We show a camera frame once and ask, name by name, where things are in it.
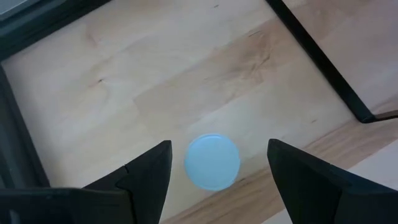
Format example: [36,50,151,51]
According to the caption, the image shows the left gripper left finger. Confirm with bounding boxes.
[83,140,173,224]

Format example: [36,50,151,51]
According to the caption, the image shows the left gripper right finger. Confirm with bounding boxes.
[266,138,398,224]

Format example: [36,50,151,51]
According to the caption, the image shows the green pill bottle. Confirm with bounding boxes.
[183,133,241,192]

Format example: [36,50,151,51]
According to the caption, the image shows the black aluminium table frame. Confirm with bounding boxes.
[0,0,113,189]

